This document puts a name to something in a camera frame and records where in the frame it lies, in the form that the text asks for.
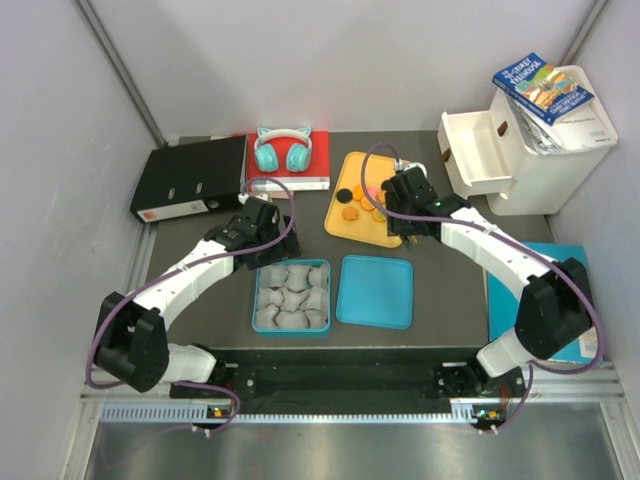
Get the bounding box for orange flower cookie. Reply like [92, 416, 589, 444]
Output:
[341, 206, 359, 221]
[352, 184, 369, 201]

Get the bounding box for purple cable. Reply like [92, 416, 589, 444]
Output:
[360, 143, 607, 435]
[85, 178, 296, 437]

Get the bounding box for blue paperback book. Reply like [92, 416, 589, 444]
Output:
[492, 52, 595, 126]

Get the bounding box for grey cable duct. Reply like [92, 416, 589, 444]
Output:
[100, 403, 477, 424]

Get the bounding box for blue cookie tin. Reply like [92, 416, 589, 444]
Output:
[252, 259, 332, 338]

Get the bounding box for black cookie left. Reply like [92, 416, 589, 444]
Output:
[336, 188, 353, 204]

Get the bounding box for black ring binder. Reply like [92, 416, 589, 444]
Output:
[130, 135, 248, 223]

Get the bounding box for orange flower cookie bottom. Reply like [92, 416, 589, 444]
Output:
[341, 206, 359, 221]

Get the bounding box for blue folder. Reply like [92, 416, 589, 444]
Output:
[487, 242, 598, 364]

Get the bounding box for blue tin lid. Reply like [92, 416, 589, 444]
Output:
[335, 255, 414, 330]

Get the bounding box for white drawer cabinet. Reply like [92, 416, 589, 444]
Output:
[437, 66, 618, 215]

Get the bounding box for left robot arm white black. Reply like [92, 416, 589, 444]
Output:
[85, 197, 300, 397]

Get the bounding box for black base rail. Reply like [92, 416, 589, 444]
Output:
[169, 347, 531, 401]

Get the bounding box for red book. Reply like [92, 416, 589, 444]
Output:
[246, 130, 330, 192]

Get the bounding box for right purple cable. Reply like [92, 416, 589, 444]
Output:
[360, 143, 607, 435]

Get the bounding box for orange flower cookie top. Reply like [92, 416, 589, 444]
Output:
[352, 184, 369, 201]

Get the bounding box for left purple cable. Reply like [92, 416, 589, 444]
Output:
[85, 178, 296, 437]

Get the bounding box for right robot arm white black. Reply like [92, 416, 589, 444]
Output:
[383, 164, 595, 396]

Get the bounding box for teal cat ear headphones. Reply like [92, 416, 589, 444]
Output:
[253, 127, 313, 173]

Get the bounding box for yellow tray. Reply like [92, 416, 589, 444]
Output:
[324, 152, 402, 249]

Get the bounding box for silver foil packet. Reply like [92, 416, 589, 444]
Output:
[506, 96, 563, 155]

